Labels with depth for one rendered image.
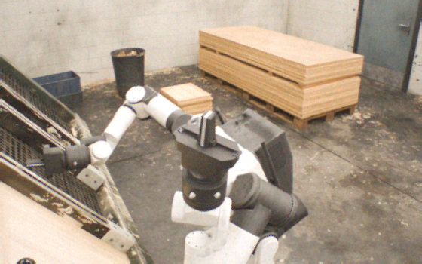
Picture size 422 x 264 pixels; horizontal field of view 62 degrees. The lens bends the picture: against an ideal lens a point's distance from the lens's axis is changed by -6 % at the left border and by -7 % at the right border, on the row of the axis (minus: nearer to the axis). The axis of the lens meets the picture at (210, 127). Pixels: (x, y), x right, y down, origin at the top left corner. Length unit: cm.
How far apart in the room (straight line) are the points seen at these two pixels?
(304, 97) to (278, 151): 326
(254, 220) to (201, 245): 17
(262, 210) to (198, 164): 32
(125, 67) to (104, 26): 119
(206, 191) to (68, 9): 555
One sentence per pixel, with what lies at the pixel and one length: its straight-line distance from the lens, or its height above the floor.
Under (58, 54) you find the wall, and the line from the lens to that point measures 618.
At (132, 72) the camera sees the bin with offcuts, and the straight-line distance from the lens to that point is 533.
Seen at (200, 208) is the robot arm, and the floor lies 144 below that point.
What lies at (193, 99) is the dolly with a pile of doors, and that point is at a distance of 422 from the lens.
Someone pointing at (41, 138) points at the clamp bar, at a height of 120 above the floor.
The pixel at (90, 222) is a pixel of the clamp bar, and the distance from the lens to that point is 133.
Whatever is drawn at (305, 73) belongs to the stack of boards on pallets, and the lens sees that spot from 428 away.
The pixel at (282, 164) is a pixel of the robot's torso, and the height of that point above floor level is 131.
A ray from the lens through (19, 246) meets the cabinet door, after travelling 102.
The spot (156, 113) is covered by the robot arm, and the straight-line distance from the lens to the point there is 139.
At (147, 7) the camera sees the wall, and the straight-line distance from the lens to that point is 647.
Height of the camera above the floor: 189
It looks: 25 degrees down
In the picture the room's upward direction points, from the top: straight up
